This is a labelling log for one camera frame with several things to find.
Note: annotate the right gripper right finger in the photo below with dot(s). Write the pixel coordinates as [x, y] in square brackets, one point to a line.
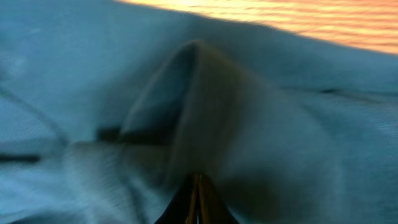
[212, 209]

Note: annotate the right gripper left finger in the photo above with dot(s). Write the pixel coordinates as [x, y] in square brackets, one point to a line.
[183, 207]

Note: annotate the blue polo shirt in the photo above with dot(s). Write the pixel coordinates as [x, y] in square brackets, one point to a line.
[106, 109]

